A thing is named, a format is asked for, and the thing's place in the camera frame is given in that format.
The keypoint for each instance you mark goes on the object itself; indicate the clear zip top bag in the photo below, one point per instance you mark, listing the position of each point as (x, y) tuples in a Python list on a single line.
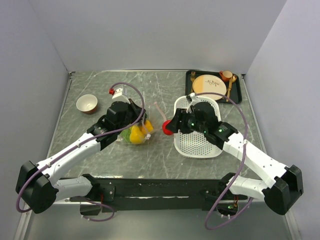
[(156, 117)]

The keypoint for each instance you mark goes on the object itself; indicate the gold spoon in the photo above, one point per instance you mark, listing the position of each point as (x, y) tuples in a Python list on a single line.
[(231, 80)]

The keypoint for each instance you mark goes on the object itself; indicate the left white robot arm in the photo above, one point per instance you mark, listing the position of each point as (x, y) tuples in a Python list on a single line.
[(37, 182)]

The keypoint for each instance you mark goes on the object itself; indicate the orange yellow mango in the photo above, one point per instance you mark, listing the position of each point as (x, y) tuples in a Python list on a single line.
[(147, 127)]

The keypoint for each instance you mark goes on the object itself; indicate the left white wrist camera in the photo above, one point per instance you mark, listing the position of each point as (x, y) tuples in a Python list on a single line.
[(120, 93)]

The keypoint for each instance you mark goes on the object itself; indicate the white perforated basket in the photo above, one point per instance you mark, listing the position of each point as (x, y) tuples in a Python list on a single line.
[(194, 145)]

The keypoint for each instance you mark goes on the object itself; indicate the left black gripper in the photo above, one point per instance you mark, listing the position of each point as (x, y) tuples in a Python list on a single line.
[(136, 110)]

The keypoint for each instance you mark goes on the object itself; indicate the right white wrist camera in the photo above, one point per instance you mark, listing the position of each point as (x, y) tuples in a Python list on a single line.
[(192, 97)]

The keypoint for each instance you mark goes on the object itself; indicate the green grapes bunch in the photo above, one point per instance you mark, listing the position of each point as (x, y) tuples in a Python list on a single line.
[(125, 134)]

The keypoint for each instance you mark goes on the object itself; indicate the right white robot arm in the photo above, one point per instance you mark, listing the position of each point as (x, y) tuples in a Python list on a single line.
[(279, 186)]

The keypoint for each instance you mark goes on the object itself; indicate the aluminium rail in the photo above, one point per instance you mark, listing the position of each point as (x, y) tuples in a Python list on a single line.
[(62, 201)]

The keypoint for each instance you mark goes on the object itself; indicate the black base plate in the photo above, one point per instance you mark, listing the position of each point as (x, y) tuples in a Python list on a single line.
[(126, 194)]

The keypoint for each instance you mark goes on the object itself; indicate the cream orange plate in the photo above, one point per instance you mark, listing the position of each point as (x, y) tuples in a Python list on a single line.
[(209, 84)]

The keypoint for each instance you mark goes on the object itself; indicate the black tray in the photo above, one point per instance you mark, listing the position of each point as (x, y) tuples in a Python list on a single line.
[(235, 94)]

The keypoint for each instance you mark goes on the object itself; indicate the orange cup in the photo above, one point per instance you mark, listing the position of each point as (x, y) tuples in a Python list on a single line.
[(226, 75)]

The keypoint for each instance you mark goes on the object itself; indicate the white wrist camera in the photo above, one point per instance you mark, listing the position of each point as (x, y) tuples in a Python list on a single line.
[(120, 93), (192, 97)]

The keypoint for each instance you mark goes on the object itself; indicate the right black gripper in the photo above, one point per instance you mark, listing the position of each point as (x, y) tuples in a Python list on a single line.
[(180, 115)]

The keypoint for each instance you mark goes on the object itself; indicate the white brown bowl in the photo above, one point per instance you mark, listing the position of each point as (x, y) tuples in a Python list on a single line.
[(87, 104)]

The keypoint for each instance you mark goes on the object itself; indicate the yellow pear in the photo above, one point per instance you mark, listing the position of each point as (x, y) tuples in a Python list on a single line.
[(136, 136)]

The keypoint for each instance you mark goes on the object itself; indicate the gold fork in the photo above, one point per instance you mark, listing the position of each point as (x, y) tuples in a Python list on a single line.
[(192, 79)]

